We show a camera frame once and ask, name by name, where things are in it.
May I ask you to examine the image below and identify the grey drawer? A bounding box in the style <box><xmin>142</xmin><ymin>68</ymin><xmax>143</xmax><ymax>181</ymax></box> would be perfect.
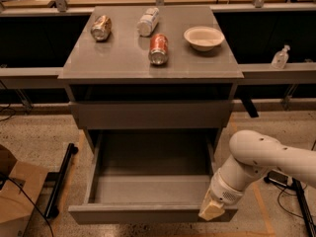
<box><xmin>67</xmin><ymin>131</ymin><xmax>239</xmax><ymax>225</ymax></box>
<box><xmin>69</xmin><ymin>101</ymin><xmax>232</xmax><ymax>129</ymax></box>

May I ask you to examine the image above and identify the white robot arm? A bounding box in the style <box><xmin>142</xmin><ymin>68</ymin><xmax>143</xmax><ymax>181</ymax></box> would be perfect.
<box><xmin>198</xmin><ymin>130</ymin><xmax>316</xmax><ymax>221</ymax></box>

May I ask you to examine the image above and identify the closed grey top drawer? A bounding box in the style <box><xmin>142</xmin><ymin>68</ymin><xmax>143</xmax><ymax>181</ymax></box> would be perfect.
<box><xmin>69</xmin><ymin>101</ymin><xmax>232</xmax><ymax>129</ymax></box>

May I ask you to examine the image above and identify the grey drawer cabinet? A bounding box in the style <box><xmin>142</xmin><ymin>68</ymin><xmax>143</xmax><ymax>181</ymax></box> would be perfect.
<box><xmin>58</xmin><ymin>6</ymin><xmax>243</xmax><ymax>146</ymax></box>

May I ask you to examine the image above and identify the black floor device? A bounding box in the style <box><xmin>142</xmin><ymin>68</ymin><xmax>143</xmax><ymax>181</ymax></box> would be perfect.
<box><xmin>264</xmin><ymin>171</ymin><xmax>288</xmax><ymax>187</ymax></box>

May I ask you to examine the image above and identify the black right floor bar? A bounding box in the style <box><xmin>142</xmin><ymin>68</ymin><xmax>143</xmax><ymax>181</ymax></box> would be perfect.
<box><xmin>292</xmin><ymin>179</ymin><xmax>316</xmax><ymax>237</ymax></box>

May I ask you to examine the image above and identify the black floor bar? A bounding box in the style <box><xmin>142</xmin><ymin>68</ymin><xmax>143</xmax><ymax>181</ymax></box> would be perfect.
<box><xmin>292</xmin><ymin>179</ymin><xmax>316</xmax><ymax>237</ymax></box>
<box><xmin>44</xmin><ymin>143</ymin><xmax>78</xmax><ymax>219</ymax></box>

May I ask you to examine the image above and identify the black left floor bar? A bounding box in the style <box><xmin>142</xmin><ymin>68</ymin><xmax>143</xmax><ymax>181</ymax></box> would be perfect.
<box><xmin>44</xmin><ymin>143</ymin><xmax>78</xmax><ymax>219</ymax></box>

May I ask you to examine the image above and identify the red soda can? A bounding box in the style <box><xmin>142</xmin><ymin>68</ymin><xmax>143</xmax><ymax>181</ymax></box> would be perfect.
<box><xmin>148</xmin><ymin>34</ymin><xmax>168</xmax><ymax>65</ymax></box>

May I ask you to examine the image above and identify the clear hand sanitizer bottle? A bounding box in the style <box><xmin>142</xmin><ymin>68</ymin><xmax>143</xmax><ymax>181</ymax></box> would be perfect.
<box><xmin>272</xmin><ymin>44</ymin><xmax>290</xmax><ymax>69</ymax></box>

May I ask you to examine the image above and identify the white paper bowl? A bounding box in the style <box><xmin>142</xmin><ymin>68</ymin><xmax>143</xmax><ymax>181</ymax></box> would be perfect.
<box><xmin>184</xmin><ymin>27</ymin><xmax>224</xmax><ymax>51</ymax></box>

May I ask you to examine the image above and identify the cardboard box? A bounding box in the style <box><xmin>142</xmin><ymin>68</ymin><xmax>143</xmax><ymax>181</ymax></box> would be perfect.
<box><xmin>0</xmin><ymin>145</ymin><xmax>48</xmax><ymax>237</ymax></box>

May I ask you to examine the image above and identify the white plastic bottle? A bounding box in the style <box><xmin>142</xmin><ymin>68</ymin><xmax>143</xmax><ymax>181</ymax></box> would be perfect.
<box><xmin>136</xmin><ymin>7</ymin><xmax>159</xmax><ymax>37</ymax></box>

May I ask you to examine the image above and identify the crushed brown soda can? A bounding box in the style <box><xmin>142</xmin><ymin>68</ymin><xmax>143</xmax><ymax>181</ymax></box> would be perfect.
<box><xmin>90</xmin><ymin>15</ymin><xmax>112</xmax><ymax>41</ymax></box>

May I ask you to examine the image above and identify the grey metal rail frame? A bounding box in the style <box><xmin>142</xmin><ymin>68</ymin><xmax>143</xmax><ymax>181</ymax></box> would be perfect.
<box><xmin>0</xmin><ymin>0</ymin><xmax>316</xmax><ymax>91</ymax></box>

